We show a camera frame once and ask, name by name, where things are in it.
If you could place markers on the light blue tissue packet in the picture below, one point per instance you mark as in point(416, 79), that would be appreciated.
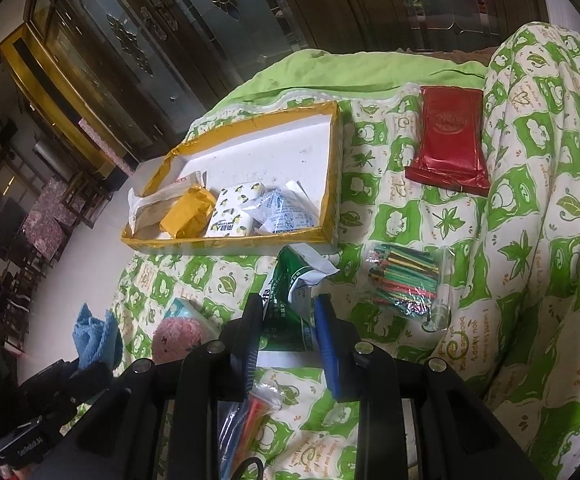
point(187, 310)

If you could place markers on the lemon print tissue pack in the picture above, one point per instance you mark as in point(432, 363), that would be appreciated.
point(229, 210)

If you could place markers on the blue cloth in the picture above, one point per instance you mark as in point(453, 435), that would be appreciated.
point(94, 340)

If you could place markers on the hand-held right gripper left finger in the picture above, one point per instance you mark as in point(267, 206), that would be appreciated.
point(250, 350)

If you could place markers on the silver metal cylinder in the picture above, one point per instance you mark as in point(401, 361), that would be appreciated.
point(47, 151)

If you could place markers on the yellow taped white foam box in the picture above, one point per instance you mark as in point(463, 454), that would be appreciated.
point(270, 160)

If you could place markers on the brown fuzzy cloth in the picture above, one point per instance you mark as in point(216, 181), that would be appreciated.
point(450, 55)

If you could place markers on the large bag of coloured sticks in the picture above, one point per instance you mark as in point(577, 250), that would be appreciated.
point(400, 280)

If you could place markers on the blue white wipe packet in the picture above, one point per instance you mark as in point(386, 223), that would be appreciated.
point(285, 212)

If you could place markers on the green white medicine packet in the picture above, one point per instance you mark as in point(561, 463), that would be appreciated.
point(290, 300)

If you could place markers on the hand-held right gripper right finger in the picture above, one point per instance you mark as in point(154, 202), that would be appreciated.
point(332, 350)

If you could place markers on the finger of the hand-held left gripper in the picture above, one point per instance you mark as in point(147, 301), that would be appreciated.
point(92, 380)

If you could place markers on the small bag of coloured sticks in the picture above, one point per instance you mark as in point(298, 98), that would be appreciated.
point(250, 425)

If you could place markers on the gold framed glass door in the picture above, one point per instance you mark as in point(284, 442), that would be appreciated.
point(69, 105)

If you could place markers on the yellow snack packet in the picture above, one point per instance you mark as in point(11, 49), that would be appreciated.
point(187, 212)

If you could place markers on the red foil packet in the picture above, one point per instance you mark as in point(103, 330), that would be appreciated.
point(450, 140)

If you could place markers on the floral cushioned seat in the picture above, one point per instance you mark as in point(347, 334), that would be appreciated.
point(52, 220)

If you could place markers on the long white plastic packet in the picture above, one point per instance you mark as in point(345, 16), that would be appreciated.
point(154, 210)

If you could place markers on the wooden door panel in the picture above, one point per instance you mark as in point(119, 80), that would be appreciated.
point(345, 0)

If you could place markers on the plain green sheet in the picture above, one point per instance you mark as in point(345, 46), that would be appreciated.
point(320, 75)

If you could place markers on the green printed blanket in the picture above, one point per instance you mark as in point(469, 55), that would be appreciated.
point(520, 260)

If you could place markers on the pink fluffy towel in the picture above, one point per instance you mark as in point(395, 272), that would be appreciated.
point(172, 342)

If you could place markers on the wooden chair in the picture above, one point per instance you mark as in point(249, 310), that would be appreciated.
point(89, 197)

